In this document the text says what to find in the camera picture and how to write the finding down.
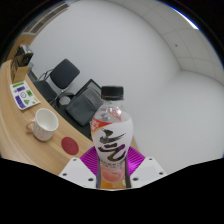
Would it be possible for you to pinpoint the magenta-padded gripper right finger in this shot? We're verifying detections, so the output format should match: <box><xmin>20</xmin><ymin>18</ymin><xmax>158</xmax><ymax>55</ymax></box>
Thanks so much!
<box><xmin>124</xmin><ymin>145</ymin><xmax>167</xmax><ymax>190</ymax></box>

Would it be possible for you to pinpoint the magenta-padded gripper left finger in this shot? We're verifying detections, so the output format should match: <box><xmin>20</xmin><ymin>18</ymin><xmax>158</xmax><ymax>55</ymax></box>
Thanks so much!
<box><xmin>58</xmin><ymin>146</ymin><xmax>101</xmax><ymax>190</ymax></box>

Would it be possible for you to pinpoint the clear pink drink bottle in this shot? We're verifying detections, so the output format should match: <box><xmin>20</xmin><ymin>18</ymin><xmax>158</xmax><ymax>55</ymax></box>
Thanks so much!
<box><xmin>90</xmin><ymin>85</ymin><xmax>134</xmax><ymax>190</ymax></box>

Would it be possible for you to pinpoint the flat round red coaster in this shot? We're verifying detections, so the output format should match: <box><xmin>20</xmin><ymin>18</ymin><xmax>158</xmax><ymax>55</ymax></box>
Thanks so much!
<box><xmin>60</xmin><ymin>136</ymin><xmax>80</xmax><ymax>156</ymax></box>

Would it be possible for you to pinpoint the white ceramic mug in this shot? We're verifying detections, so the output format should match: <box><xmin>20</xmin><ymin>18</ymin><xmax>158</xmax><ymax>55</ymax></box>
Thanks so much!
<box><xmin>25</xmin><ymin>107</ymin><xmax>60</xmax><ymax>142</ymax></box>

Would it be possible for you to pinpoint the grey backpack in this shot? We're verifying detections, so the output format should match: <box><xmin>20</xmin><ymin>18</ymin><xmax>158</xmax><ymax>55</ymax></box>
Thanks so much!
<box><xmin>65</xmin><ymin>87</ymin><xmax>104</xmax><ymax>127</ymax></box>

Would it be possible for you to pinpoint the white printed leaflet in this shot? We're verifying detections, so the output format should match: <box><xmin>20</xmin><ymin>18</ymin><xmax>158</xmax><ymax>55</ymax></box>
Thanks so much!
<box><xmin>9</xmin><ymin>80</ymin><xmax>42</xmax><ymax>111</ymax></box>

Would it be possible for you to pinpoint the small dark brown carton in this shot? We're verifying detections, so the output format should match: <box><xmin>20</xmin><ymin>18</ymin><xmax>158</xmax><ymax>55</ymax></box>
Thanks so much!
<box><xmin>9</xmin><ymin>57</ymin><xmax>20</xmax><ymax>83</ymax></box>

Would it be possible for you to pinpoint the dark printed carton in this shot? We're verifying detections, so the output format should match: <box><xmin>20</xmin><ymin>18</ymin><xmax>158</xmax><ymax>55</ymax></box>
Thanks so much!
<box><xmin>14</xmin><ymin>44</ymin><xmax>35</xmax><ymax>68</ymax></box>

